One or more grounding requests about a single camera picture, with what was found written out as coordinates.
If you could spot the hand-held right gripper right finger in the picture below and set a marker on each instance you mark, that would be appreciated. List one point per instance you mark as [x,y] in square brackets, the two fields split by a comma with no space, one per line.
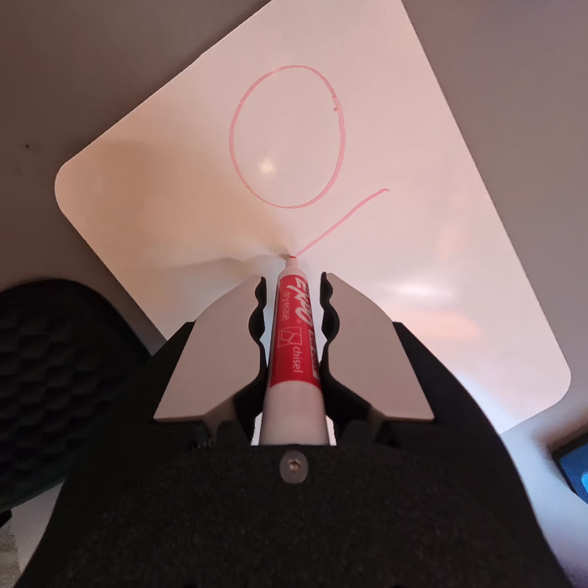
[377,367]

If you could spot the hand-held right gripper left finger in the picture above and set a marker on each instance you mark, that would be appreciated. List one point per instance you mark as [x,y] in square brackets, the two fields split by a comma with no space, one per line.
[207,367]

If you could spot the red dry-erase marker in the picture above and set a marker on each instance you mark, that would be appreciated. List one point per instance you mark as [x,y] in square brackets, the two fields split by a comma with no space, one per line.
[294,358]

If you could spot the white whiteboard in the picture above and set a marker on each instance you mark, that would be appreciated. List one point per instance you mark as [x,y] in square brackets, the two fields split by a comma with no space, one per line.
[413,230]

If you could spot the blue whiteboard eraser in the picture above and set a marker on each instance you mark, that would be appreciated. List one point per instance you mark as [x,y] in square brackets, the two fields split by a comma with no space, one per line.
[574,469]

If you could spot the black textured wrist pad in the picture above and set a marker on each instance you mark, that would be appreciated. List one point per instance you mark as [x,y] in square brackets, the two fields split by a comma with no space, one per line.
[64,386]

